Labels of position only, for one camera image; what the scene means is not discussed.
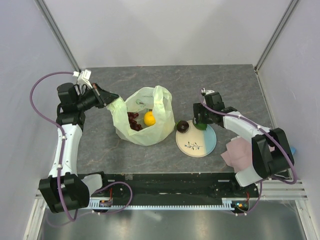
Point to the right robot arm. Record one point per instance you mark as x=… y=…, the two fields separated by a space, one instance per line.
x=271 y=153

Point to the aluminium frame post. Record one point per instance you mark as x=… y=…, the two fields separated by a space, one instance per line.
x=276 y=33
x=46 y=13

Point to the aluminium frame post left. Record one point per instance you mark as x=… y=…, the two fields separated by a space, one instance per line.
x=46 y=13

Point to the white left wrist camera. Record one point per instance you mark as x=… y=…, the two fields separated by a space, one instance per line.
x=83 y=78

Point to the green avocado print plastic bag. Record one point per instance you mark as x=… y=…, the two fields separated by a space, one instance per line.
x=156 y=99

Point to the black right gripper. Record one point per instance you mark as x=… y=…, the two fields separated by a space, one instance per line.
x=198 y=108

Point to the pink cloth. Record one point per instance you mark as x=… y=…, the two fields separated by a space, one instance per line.
x=238 y=154

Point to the aluminium frame post right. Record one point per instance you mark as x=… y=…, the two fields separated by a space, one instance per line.
x=276 y=33

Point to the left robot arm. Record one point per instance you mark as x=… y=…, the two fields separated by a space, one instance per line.
x=63 y=189

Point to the red grape bunch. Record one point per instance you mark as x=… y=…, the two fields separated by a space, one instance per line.
x=132 y=118

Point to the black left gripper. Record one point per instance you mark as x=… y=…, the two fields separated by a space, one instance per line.
x=102 y=97

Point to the cream ceramic plate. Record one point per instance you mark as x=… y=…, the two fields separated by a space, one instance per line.
x=196 y=143

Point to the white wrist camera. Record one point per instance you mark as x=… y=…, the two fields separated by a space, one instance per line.
x=205 y=92
x=83 y=78

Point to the white slotted cable duct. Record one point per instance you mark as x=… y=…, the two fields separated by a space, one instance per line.
x=226 y=205

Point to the orange fruit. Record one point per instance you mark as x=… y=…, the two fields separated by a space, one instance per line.
x=149 y=119

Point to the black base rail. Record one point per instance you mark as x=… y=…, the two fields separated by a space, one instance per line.
x=216 y=185

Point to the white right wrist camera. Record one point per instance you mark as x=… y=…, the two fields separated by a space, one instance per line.
x=205 y=92

